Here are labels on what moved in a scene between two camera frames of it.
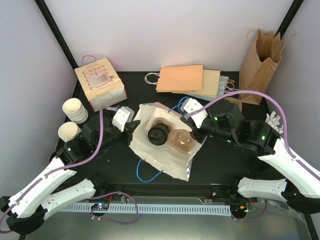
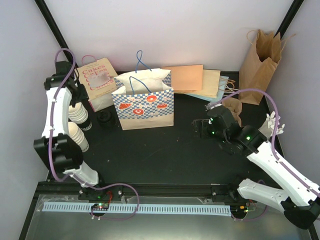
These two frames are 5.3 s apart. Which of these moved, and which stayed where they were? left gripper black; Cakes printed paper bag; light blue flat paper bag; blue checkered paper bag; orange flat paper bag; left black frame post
Moved: left gripper black; blue checkered paper bag
Stayed: left black frame post; orange flat paper bag; light blue flat paper bag; Cakes printed paper bag
